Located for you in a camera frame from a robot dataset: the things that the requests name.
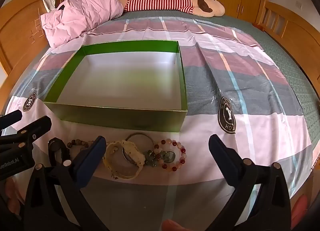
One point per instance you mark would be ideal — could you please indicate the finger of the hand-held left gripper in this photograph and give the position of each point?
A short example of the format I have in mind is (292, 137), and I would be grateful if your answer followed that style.
(37, 127)
(11, 118)

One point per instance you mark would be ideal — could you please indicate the wooden headboard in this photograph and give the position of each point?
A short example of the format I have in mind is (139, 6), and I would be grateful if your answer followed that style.
(17, 28)

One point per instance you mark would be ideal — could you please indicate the wooden footboard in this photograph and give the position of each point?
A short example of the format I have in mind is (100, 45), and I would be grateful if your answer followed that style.
(290, 28)

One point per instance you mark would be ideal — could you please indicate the black wrist watch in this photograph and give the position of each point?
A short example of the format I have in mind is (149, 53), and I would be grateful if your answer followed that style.
(58, 147)

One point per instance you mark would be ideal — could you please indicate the pink pillow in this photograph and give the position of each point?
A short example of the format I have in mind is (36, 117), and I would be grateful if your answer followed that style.
(82, 13)

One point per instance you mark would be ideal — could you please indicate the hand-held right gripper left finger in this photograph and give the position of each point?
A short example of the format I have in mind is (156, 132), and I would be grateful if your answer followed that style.
(93, 154)

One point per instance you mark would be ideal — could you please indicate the striped plush toy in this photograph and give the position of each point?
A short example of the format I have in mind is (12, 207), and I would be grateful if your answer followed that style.
(160, 1)

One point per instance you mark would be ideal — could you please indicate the person's left hand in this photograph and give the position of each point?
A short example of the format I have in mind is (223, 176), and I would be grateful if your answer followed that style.
(13, 196)

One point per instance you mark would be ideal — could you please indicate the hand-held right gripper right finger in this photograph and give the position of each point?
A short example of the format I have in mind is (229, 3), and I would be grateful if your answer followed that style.
(220, 152)

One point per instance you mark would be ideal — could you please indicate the person's right hand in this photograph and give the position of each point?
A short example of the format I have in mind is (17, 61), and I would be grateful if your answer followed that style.
(175, 226)

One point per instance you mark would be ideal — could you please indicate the silver metal bangle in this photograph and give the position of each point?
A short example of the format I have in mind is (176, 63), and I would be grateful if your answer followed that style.
(140, 134)

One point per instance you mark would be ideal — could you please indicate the cream wrist watch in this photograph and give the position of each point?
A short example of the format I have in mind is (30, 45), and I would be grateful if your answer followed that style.
(130, 157)

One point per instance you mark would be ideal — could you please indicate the green cardboard box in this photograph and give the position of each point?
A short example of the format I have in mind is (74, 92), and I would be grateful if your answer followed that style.
(120, 80)

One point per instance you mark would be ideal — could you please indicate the plaid bed sheet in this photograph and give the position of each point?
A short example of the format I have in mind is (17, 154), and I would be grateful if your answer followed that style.
(250, 95)

